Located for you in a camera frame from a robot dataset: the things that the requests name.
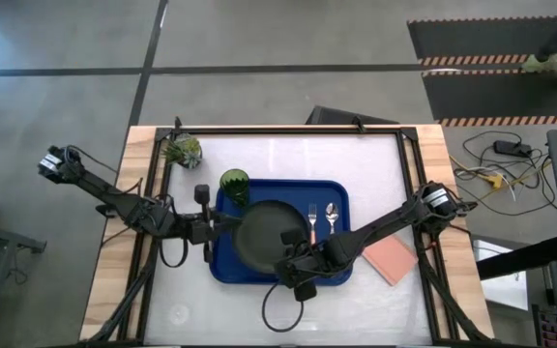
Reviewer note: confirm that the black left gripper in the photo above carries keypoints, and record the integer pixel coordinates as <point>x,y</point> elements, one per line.
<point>198,231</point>

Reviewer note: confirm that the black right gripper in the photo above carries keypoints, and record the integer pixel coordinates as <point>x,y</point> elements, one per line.
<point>312,263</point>

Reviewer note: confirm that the dark grey plate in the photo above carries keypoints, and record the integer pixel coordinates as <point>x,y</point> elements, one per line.
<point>264,232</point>

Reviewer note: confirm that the green glass cup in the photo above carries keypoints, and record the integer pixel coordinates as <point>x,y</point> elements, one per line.
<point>235,186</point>

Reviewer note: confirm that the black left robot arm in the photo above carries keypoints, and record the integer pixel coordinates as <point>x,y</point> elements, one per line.
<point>114,198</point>

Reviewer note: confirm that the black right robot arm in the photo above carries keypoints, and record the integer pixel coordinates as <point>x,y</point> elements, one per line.
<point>385,224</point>

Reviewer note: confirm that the blue plastic tray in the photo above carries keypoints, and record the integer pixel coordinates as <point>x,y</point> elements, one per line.
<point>283,191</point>

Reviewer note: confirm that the succulent in black pot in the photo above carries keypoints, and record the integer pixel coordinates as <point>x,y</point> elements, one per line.
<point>184,150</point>

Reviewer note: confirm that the pink notebook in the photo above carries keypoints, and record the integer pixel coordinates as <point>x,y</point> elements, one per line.
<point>392,258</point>

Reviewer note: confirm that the black flat panel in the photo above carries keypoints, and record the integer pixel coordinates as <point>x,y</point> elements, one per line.
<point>346,117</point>

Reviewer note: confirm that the white box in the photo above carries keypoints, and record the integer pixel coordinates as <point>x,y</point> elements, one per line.
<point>501,285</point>

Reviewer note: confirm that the black desk beam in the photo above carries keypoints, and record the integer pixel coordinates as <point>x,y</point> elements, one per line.
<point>520,258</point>

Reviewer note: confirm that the black power adapter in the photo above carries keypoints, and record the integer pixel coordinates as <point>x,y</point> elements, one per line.
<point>510,148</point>

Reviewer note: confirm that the black hazard-striped floor mat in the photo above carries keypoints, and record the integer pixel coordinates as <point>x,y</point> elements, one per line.
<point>477,36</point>
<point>501,94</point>

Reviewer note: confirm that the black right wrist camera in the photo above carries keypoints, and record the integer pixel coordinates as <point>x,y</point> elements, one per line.
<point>305,292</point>

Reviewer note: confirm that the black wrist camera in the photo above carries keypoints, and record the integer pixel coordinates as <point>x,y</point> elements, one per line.
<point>305,292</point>
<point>202,194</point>

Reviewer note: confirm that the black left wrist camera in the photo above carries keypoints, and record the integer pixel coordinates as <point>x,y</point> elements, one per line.
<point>202,194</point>

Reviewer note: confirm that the black aluminium table frame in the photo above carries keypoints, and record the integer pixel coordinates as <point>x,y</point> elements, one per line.
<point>259,129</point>

